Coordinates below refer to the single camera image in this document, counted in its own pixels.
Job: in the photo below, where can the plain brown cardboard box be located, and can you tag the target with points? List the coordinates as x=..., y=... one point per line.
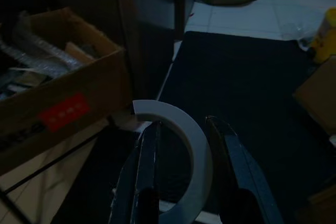
x=320, y=95

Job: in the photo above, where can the brown cardboard box red label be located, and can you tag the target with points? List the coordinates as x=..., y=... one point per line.
x=78, y=87

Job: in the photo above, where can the yellow plastic bottle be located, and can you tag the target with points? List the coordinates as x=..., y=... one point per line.
x=325, y=37

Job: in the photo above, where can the clear plastic bag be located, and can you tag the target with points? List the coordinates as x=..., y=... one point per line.
x=299, y=32

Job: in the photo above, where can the black floor mat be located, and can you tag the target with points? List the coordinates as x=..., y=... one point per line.
x=236, y=77

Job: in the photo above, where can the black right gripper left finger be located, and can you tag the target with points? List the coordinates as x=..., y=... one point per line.
x=147, y=171

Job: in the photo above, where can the white curved foam piece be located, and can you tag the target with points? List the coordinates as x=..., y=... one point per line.
x=194, y=140

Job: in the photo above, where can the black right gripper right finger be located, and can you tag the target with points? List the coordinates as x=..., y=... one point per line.
x=236, y=171

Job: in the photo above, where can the clear bubble wrap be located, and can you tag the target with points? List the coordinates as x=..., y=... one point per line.
x=44, y=51

